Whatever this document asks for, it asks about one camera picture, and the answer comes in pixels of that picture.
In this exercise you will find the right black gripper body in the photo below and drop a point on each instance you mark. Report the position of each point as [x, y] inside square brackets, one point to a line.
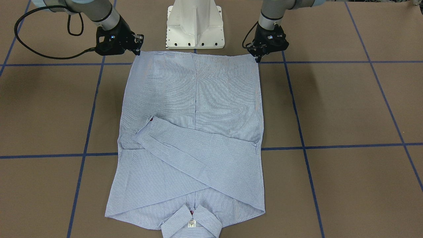
[124, 29]

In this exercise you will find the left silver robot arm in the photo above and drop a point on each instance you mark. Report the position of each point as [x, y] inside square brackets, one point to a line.
[272, 12]

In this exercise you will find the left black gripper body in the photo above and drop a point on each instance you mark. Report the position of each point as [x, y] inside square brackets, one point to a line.
[281, 33]

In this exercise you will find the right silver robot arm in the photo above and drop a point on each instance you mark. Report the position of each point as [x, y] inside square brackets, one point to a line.
[100, 12]

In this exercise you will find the light blue striped shirt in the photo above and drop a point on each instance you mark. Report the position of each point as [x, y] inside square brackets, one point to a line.
[189, 145]

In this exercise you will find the white camera mast pedestal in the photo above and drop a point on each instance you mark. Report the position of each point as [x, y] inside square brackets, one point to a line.
[195, 24]

